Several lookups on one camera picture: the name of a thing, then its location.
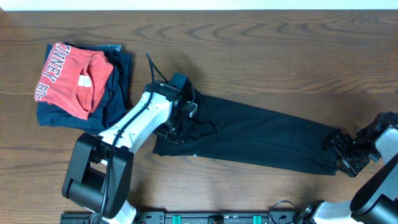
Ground navy folded garment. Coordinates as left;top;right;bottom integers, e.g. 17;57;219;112
36;46;132;134

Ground folded blue jeans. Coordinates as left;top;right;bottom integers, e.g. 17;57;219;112
91;44;123;52

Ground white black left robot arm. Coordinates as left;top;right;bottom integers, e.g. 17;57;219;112
62;81;197;223

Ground black t-shirt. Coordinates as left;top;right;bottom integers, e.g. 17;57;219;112
153;92;339;175

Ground red folded t-shirt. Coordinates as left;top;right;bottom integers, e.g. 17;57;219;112
34;42;114;120

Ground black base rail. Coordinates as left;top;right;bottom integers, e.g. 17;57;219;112
60;210;299;224

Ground black base cable loop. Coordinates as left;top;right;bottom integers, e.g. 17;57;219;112
267;200;301;223

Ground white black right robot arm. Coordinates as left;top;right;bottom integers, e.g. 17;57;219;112
294;111;397;224

